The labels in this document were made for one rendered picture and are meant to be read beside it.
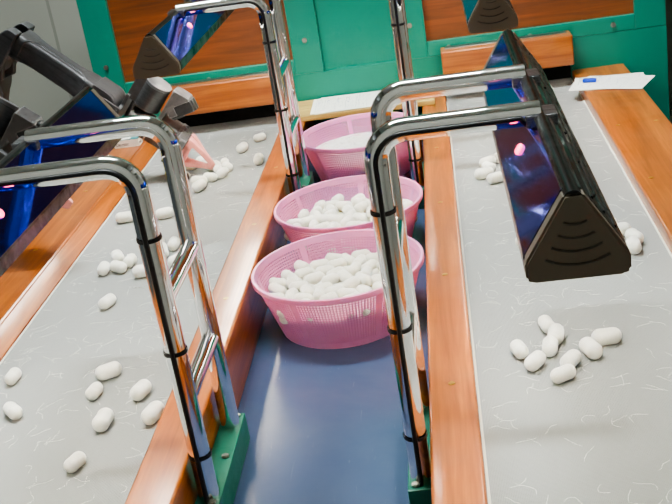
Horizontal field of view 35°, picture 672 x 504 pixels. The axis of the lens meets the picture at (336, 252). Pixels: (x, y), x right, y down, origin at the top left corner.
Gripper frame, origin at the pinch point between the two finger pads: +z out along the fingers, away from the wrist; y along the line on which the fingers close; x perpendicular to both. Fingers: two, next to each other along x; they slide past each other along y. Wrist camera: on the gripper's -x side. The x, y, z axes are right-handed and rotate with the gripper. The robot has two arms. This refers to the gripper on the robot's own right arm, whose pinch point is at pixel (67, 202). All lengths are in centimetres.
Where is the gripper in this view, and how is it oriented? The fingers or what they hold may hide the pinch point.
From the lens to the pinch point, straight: 188.8
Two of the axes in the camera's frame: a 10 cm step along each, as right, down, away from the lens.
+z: 8.5, 5.1, 1.5
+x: -5.3, 7.7, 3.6
